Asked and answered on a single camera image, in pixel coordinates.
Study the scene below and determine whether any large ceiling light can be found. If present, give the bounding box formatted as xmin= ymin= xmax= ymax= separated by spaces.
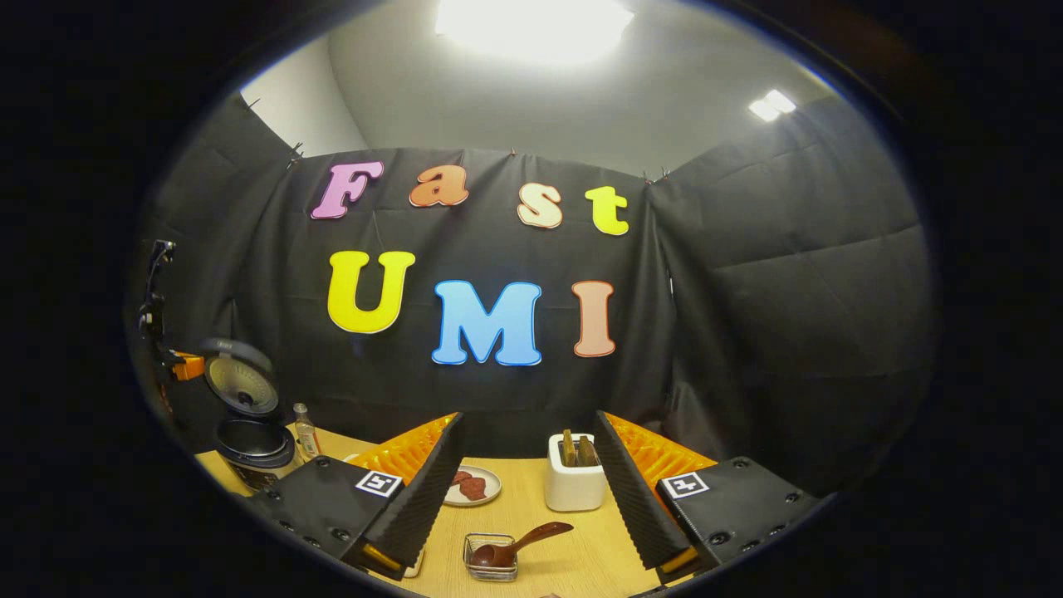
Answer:
xmin=434 ymin=0 xmax=636 ymax=67

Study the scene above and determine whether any small ceiling light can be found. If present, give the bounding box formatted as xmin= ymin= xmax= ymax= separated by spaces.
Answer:
xmin=747 ymin=88 xmax=798 ymax=124

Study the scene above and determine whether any small glass bottle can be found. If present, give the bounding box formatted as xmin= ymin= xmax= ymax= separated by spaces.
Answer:
xmin=293 ymin=403 xmax=321 ymax=459

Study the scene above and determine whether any round white plate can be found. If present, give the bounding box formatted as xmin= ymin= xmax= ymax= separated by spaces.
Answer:
xmin=444 ymin=465 xmax=502 ymax=507

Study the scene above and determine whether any black silver rice cooker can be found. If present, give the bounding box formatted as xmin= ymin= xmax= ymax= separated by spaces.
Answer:
xmin=202 ymin=337 xmax=305 ymax=497

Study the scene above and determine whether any metal wire chopstick holder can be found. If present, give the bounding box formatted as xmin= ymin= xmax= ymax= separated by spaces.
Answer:
xmin=463 ymin=532 xmax=519 ymax=582

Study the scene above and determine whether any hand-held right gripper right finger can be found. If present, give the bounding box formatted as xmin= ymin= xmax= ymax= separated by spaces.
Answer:
xmin=594 ymin=409 xmax=823 ymax=595

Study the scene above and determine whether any brown wooden spoon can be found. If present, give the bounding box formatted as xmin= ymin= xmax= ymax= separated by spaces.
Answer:
xmin=471 ymin=522 xmax=575 ymax=569

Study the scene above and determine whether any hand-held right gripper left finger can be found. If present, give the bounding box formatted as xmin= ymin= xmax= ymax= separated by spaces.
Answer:
xmin=241 ymin=411 xmax=466 ymax=582

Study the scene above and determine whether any white toaster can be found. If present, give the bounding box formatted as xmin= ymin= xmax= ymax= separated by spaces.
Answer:
xmin=546 ymin=433 xmax=606 ymax=512

